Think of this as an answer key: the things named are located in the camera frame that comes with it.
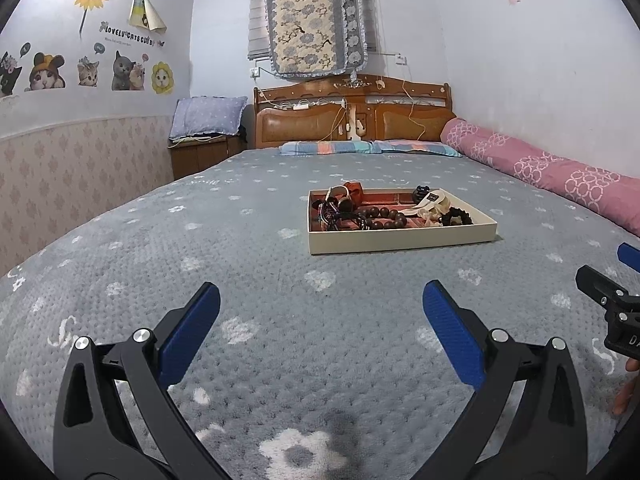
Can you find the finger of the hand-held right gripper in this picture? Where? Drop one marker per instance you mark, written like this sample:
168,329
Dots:
630,254
597,282

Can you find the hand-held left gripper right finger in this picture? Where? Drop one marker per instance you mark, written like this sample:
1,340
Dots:
452,332

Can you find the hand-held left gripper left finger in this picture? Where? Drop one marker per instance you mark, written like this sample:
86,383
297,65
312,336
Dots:
192,330

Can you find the cream tray with brick lining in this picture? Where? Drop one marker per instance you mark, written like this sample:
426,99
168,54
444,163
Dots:
400,242

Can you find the brown black small scrunchie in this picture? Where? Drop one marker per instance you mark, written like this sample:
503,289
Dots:
455,217

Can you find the person's right hand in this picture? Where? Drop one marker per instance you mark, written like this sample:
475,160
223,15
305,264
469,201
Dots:
627,385

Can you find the grey flower blanket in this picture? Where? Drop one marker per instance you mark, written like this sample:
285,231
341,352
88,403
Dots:
250,270

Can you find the pink patterned rolled quilt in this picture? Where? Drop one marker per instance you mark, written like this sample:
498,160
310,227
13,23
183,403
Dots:
550,170

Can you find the black claw hair clip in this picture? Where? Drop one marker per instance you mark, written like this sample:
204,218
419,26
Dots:
422,192

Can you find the orange bow hair clip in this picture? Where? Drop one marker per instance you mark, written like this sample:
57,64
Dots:
355,191

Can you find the wooden nightstand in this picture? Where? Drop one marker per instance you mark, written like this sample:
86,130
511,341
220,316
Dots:
200,157

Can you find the plaid pillow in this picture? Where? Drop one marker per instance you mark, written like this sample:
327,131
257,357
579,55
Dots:
415,147
325,148

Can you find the blue dotted cushion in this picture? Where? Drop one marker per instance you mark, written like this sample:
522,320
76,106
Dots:
210,115

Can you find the cat shaped headboard sticker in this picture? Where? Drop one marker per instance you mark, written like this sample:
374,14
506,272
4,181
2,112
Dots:
358,125

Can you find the wooden bed headboard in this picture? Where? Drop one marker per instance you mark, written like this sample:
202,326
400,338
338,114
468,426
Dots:
300,127

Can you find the window blinds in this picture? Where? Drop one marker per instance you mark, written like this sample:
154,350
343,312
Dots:
256,20

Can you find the peeling yellow paper sticker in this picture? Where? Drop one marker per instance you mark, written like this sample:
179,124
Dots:
145,10

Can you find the floral hanging quilt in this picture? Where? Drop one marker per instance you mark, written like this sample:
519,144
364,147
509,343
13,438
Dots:
310,20

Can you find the sunflower cat wall sticker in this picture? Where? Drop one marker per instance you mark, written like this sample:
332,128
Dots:
161,77

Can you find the white wall socket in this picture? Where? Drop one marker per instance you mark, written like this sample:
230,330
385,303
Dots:
401,58
256,72

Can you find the grey cats wall sticker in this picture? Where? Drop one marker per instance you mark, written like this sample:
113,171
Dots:
127,71

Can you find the tabby kitten wall sticker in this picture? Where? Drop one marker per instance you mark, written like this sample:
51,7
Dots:
89,72

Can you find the hatted cat wall sticker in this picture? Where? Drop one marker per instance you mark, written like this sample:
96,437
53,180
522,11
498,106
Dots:
46,72

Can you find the lettering wall sticker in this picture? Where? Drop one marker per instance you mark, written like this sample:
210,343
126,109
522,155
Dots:
130,36

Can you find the black white cat wall sticker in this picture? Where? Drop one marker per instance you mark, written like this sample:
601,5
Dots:
9,75

